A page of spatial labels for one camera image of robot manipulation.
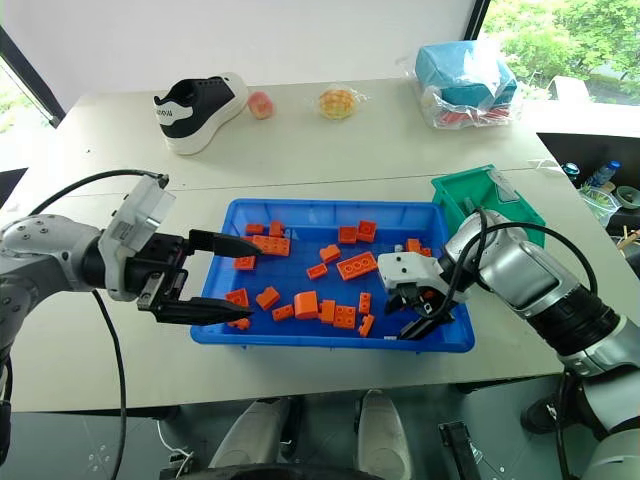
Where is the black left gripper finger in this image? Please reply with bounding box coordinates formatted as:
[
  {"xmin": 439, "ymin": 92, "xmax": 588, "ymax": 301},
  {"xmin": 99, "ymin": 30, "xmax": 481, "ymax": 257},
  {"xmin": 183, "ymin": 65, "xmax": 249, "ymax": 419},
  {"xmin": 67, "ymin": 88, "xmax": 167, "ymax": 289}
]
[
  {"xmin": 187, "ymin": 228, "xmax": 272, "ymax": 261},
  {"xmin": 149, "ymin": 296, "xmax": 255, "ymax": 328}
]

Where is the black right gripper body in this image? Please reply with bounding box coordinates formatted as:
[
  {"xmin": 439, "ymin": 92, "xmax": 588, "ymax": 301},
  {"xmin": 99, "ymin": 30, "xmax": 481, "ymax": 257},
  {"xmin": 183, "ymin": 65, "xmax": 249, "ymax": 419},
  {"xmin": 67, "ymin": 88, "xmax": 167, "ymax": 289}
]
[{"xmin": 393, "ymin": 281, "xmax": 459, "ymax": 327}]

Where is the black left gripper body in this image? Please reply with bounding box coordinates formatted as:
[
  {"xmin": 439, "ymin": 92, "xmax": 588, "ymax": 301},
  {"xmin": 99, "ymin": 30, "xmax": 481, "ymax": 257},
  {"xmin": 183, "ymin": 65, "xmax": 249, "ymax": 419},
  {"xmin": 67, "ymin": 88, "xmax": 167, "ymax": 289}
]
[{"xmin": 124, "ymin": 233, "xmax": 195, "ymax": 315}]

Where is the blue plastic bin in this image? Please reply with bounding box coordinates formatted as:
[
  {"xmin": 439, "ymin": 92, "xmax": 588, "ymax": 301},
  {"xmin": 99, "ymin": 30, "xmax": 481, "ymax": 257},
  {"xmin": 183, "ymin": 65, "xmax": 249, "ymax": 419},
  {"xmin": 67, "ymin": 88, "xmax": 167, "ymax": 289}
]
[{"xmin": 189, "ymin": 198, "xmax": 476, "ymax": 354}]

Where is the green plastic bin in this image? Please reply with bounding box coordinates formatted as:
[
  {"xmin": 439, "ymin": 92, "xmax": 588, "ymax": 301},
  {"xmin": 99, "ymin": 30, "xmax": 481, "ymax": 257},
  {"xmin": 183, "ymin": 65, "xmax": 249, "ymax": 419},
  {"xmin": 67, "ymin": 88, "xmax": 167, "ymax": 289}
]
[{"xmin": 430, "ymin": 164, "xmax": 548, "ymax": 249}]

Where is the long orange brick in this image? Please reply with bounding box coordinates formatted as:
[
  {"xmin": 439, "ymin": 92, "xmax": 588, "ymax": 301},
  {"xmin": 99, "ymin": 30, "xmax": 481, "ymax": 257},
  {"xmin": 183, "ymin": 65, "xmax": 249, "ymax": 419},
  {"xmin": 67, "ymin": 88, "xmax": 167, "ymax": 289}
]
[{"xmin": 251, "ymin": 234, "xmax": 292, "ymax": 258}]

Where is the square orange brick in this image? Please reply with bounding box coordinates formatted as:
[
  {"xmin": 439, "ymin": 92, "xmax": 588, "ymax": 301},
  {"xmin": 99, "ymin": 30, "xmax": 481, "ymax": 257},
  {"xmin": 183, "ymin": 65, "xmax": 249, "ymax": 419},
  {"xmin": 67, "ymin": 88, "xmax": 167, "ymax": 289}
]
[{"xmin": 333, "ymin": 303, "xmax": 358, "ymax": 331}]

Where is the large flat orange brick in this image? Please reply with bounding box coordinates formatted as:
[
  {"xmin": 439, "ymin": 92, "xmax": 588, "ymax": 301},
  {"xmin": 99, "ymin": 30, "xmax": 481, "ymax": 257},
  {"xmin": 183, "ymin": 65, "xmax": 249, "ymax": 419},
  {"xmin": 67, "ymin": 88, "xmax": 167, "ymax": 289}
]
[{"xmin": 335, "ymin": 251, "xmax": 380, "ymax": 283}]

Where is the smooth rounded orange brick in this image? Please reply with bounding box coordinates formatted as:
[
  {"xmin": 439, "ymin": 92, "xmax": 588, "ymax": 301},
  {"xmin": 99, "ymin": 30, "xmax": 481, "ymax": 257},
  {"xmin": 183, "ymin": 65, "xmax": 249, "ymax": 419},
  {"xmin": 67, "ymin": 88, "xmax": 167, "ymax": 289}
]
[{"xmin": 292, "ymin": 290, "xmax": 321, "ymax": 321}]

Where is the black and white sneaker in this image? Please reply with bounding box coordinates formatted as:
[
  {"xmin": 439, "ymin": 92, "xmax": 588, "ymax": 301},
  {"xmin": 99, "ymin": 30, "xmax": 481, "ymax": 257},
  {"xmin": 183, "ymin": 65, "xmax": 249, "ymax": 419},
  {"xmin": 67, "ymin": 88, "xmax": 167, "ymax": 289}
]
[{"xmin": 152, "ymin": 71, "xmax": 250, "ymax": 157}]

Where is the clear plastic label holder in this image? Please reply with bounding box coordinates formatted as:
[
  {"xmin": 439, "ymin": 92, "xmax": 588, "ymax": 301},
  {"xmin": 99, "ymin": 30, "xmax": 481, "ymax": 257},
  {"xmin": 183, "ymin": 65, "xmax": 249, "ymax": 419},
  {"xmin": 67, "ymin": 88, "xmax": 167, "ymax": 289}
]
[{"xmin": 488, "ymin": 168, "xmax": 520, "ymax": 205}]

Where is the pink peach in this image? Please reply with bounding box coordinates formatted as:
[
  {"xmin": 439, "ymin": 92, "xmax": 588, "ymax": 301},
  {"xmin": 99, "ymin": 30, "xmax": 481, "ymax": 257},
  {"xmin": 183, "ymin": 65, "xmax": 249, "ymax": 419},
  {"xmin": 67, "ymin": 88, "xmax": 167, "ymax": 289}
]
[{"xmin": 247, "ymin": 91, "xmax": 277, "ymax": 122}]

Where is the black shoe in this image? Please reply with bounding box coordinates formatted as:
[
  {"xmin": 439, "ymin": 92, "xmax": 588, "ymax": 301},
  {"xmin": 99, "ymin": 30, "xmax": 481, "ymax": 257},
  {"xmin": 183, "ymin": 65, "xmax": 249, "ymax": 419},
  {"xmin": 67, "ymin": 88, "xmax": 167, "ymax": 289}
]
[{"xmin": 520, "ymin": 393, "xmax": 567, "ymax": 434}]

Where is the yellow fruit in plastic wrap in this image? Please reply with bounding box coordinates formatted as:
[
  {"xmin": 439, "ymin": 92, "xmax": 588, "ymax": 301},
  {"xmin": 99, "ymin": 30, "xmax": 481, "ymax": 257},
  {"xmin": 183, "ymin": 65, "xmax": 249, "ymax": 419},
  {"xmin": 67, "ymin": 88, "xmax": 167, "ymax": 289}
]
[{"xmin": 313, "ymin": 84, "xmax": 366, "ymax": 122}]

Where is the blue box in plastic bag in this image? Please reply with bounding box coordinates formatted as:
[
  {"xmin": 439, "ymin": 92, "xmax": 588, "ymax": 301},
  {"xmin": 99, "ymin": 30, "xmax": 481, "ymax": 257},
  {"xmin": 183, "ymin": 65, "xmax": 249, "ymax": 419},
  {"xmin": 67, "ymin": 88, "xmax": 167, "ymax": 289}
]
[{"xmin": 396, "ymin": 41, "xmax": 525, "ymax": 132}]

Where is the blue plastic bottle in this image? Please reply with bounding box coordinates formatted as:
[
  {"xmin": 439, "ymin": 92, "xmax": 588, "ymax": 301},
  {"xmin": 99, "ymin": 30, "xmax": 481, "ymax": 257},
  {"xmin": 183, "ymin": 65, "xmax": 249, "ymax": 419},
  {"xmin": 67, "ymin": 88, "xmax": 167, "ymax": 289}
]
[{"xmin": 591, "ymin": 159, "xmax": 623, "ymax": 189}]

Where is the black side table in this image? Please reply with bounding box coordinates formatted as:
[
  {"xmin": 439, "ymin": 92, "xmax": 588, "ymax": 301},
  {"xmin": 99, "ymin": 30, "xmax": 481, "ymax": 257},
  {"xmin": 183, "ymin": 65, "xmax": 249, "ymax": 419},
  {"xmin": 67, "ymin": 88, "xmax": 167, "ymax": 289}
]
[{"xmin": 536, "ymin": 131, "xmax": 640, "ymax": 261}]

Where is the green bowl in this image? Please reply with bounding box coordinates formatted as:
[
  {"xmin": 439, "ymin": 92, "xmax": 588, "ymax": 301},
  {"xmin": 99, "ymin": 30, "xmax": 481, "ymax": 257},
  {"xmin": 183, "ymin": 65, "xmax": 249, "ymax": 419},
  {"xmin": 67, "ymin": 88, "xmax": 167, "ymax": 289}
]
[{"xmin": 616, "ymin": 185, "xmax": 640, "ymax": 212}]

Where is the blue cardboard box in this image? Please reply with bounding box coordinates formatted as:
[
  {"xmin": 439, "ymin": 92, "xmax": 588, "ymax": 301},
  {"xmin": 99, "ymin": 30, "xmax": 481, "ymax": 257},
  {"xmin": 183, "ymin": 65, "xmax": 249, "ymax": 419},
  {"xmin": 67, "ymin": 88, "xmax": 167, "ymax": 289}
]
[{"xmin": 414, "ymin": 42, "xmax": 519, "ymax": 109}]

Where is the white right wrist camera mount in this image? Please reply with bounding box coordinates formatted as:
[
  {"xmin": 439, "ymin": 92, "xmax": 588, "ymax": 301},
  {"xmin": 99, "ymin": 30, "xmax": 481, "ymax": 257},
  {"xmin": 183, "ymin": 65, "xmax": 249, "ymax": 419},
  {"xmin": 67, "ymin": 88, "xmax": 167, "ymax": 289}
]
[{"xmin": 376, "ymin": 251, "xmax": 445, "ymax": 302}]

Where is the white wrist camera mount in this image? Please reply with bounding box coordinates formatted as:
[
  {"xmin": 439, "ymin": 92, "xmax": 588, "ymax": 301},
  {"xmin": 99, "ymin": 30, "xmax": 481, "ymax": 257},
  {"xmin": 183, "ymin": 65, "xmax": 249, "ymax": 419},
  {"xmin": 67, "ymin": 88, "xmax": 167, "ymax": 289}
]
[
  {"xmin": 97, "ymin": 173, "xmax": 178, "ymax": 302},
  {"xmin": 376, "ymin": 251, "xmax": 445, "ymax": 302}
]

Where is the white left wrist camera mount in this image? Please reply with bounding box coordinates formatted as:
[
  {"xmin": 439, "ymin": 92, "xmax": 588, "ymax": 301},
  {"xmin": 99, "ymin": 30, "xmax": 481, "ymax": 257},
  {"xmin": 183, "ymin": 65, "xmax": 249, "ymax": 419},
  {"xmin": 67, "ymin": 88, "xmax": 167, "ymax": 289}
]
[{"xmin": 97, "ymin": 173, "xmax": 178, "ymax": 302}]

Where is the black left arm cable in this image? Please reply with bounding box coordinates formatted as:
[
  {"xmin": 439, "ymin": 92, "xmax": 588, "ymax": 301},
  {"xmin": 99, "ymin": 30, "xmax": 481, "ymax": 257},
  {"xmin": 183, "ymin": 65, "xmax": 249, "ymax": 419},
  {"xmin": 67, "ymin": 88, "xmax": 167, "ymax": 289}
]
[{"xmin": 28, "ymin": 169, "xmax": 170, "ymax": 217}]

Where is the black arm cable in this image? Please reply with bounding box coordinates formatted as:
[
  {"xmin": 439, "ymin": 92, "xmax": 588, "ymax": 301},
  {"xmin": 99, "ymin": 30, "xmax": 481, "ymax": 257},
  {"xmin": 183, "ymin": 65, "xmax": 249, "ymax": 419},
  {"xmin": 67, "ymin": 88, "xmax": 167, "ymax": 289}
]
[
  {"xmin": 28, "ymin": 169, "xmax": 170, "ymax": 217},
  {"xmin": 443, "ymin": 206, "xmax": 599, "ymax": 322}
]

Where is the black hanging cable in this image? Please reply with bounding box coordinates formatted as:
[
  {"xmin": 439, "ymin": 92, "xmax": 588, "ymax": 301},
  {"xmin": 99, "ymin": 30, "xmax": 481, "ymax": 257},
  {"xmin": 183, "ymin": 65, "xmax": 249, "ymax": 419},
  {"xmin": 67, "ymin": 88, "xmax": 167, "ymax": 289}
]
[{"xmin": 91, "ymin": 288, "xmax": 129, "ymax": 480}]

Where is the black metal bracket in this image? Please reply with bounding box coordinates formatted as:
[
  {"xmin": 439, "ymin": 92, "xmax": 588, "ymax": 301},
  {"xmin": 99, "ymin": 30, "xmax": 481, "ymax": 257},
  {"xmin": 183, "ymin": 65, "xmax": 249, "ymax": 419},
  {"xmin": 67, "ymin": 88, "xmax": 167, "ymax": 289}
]
[{"xmin": 438, "ymin": 420, "xmax": 482, "ymax": 480}]

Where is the white cord with plug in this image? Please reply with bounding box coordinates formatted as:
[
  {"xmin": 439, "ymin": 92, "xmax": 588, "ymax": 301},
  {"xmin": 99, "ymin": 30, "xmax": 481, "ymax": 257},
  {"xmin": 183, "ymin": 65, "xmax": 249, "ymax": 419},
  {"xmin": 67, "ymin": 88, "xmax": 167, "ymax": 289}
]
[{"xmin": 156, "ymin": 418, "xmax": 197, "ymax": 467}]

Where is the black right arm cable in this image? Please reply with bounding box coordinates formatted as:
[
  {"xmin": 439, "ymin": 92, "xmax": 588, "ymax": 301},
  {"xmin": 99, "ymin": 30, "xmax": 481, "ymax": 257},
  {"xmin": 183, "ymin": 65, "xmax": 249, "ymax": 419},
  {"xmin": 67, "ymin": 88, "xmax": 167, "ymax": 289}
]
[{"xmin": 443, "ymin": 206, "xmax": 599, "ymax": 322}]

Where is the black window frame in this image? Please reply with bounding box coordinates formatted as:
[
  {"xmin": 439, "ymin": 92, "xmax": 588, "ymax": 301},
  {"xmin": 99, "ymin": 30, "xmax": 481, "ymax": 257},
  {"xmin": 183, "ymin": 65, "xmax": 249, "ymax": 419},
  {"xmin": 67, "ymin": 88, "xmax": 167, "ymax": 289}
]
[{"xmin": 0, "ymin": 23, "xmax": 67, "ymax": 127}]

